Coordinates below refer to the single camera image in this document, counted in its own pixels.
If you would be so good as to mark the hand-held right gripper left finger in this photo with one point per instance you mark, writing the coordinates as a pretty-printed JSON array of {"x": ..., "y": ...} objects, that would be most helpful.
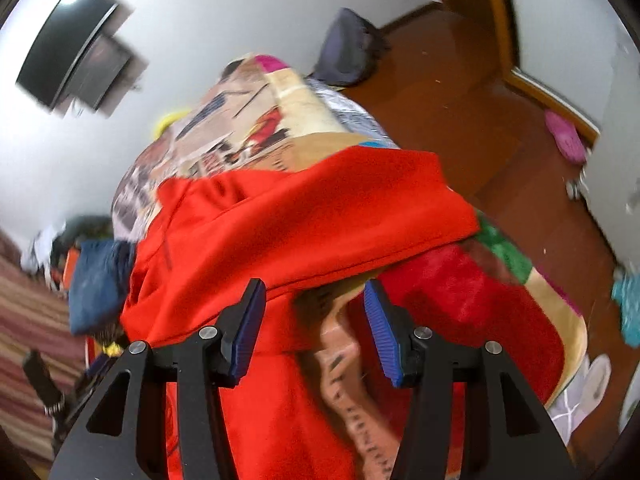
[{"x": 247, "y": 332}]

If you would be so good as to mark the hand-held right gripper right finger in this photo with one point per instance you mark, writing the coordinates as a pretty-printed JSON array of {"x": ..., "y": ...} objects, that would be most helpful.
[{"x": 382, "y": 332}]

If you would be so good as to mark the red garment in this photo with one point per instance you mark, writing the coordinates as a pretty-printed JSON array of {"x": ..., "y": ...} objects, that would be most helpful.
[{"x": 310, "y": 220}]

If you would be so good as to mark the pile of clothes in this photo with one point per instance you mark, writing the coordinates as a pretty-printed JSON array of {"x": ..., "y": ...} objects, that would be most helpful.
[{"x": 85, "y": 230}]

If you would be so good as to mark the blue denim garment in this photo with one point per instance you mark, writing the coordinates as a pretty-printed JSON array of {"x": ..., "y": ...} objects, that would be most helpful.
[{"x": 97, "y": 285}]

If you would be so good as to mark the orange box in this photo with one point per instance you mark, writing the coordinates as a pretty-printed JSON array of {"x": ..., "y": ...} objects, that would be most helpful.
[{"x": 69, "y": 265}]

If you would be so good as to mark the black device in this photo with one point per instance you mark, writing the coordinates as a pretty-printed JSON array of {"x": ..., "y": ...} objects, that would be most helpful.
[{"x": 42, "y": 380}]

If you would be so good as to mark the striped brown curtain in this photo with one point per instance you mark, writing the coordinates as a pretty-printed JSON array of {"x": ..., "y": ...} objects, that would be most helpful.
[{"x": 30, "y": 320}]

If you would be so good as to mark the white slipper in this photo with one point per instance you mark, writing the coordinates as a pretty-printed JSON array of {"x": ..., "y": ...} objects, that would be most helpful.
[{"x": 597, "y": 375}]

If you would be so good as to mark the silver quilted pad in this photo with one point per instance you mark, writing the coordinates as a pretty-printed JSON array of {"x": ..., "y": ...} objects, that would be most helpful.
[{"x": 355, "y": 115}]

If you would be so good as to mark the yellow cloth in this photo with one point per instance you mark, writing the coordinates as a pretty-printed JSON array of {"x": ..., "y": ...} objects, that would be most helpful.
[{"x": 170, "y": 120}]

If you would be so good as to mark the printed blanket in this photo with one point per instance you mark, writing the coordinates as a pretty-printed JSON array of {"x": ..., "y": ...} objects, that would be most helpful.
[{"x": 295, "y": 110}]

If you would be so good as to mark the teal cloth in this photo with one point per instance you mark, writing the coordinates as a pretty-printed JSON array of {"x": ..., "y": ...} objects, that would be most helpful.
[{"x": 629, "y": 310}]

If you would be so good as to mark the pink slipper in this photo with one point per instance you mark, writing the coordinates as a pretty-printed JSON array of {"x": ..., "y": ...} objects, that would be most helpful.
[{"x": 565, "y": 135}]

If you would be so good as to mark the dark grey bag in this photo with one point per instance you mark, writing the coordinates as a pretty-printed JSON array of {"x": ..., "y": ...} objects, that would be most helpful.
[{"x": 347, "y": 47}]

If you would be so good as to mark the white cabinet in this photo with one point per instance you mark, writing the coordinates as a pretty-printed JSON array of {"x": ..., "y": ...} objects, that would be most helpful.
[{"x": 617, "y": 135}]

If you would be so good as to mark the black wall television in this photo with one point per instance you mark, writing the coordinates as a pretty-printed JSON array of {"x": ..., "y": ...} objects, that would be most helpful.
[{"x": 65, "y": 45}]

